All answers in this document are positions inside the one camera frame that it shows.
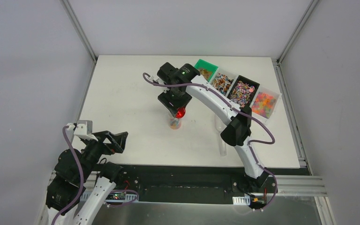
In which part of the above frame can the clear plastic jar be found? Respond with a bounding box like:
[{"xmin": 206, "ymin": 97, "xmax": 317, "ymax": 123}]
[{"xmin": 167, "ymin": 113, "xmax": 182, "ymax": 130}]

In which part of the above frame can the white gummy bin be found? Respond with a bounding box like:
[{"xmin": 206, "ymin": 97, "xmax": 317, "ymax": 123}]
[{"xmin": 250, "ymin": 86, "xmax": 282, "ymax": 125}]

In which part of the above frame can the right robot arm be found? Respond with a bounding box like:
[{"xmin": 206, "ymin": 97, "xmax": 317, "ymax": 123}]
[{"xmin": 157, "ymin": 62, "xmax": 269, "ymax": 192}]

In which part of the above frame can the clear plastic scoop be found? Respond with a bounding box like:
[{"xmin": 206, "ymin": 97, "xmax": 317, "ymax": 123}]
[{"xmin": 214, "ymin": 115, "xmax": 227, "ymax": 157}]

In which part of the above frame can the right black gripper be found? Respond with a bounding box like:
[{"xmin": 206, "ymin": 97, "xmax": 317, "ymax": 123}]
[{"xmin": 159, "ymin": 86, "xmax": 193, "ymax": 116}]

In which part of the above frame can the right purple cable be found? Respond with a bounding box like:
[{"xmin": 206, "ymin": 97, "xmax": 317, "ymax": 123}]
[{"xmin": 142, "ymin": 72, "xmax": 278, "ymax": 209}]

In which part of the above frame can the red jar lid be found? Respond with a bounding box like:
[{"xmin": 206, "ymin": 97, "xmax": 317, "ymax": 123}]
[{"xmin": 174, "ymin": 107, "xmax": 186, "ymax": 119}]

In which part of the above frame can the white lollipop bin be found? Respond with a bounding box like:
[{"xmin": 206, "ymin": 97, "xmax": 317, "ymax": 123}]
[{"xmin": 209, "ymin": 67, "xmax": 238, "ymax": 96}]

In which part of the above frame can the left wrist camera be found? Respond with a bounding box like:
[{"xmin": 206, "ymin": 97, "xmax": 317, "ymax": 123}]
[{"xmin": 66, "ymin": 120, "xmax": 97, "ymax": 140}]

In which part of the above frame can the green candy bin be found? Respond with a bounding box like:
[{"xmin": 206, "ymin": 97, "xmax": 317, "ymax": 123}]
[{"xmin": 194, "ymin": 59, "xmax": 218, "ymax": 82}]

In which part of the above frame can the aluminium frame rail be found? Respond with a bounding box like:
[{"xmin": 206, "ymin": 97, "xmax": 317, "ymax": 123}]
[{"xmin": 276, "ymin": 175, "xmax": 328, "ymax": 197}]

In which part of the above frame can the black candy bin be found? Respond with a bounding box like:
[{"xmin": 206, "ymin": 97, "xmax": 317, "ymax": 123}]
[{"xmin": 226, "ymin": 75, "xmax": 260, "ymax": 107}]

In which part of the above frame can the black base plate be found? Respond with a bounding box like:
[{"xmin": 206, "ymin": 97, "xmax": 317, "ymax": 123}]
[{"xmin": 87, "ymin": 164, "xmax": 280, "ymax": 205}]

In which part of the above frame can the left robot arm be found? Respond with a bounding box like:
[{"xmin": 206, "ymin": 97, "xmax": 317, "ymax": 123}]
[{"xmin": 45, "ymin": 131, "xmax": 128, "ymax": 225}]

